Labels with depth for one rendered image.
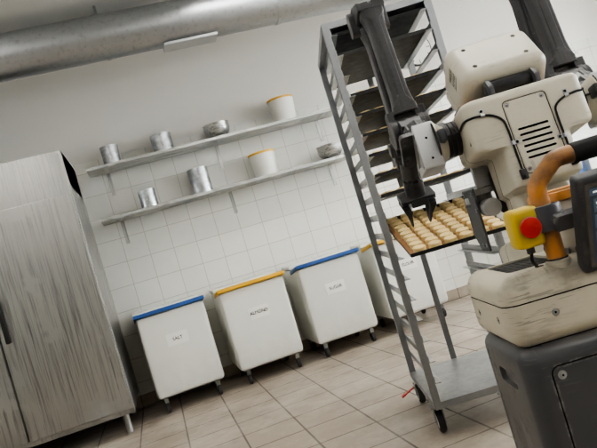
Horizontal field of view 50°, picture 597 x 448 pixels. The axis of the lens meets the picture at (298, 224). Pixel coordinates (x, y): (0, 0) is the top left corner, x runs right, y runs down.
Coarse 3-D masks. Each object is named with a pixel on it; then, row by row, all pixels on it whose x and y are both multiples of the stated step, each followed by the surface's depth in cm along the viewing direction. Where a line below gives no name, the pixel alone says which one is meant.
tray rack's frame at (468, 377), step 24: (408, 0) 270; (336, 24) 270; (336, 120) 331; (360, 192) 330; (432, 288) 331; (408, 360) 328; (456, 360) 325; (480, 360) 312; (456, 384) 285; (480, 384) 275; (432, 408) 271
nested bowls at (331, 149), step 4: (328, 144) 555; (332, 144) 556; (336, 144) 557; (340, 144) 563; (316, 148) 565; (320, 148) 560; (324, 148) 557; (328, 148) 555; (332, 148) 556; (336, 148) 557; (340, 148) 561; (320, 152) 560; (324, 152) 557; (328, 152) 556; (332, 152) 556; (336, 152) 558; (340, 152) 563; (320, 156) 565; (324, 156) 560; (328, 156) 559; (332, 156) 560
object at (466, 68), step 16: (512, 32) 154; (464, 48) 154; (480, 48) 153; (496, 48) 151; (512, 48) 150; (528, 48) 149; (448, 64) 154; (464, 64) 150; (480, 64) 148; (496, 64) 147; (512, 64) 147; (528, 64) 147; (544, 64) 148; (448, 80) 158; (464, 80) 148; (480, 80) 147; (448, 96) 162; (464, 96) 151; (480, 96) 150
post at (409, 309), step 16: (336, 64) 270; (336, 80) 272; (352, 112) 270; (352, 128) 269; (368, 160) 269; (368, 176) 269; (384, 224) 269; (384, 240) 271; (400, 272) 268; (400, 288) 268; (416, 320) 268; (416, 336) 268; (432, 384) 267
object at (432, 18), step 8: (424, 0) 270; (432, 8) 270; (432, 16) 270; (432, 24) 270; (432, 32) 272; (440, 32) 270; (440, 40) 270; (440, 48) 270; (440, 56) 271; (496, 240) 269; (504, 240) 268
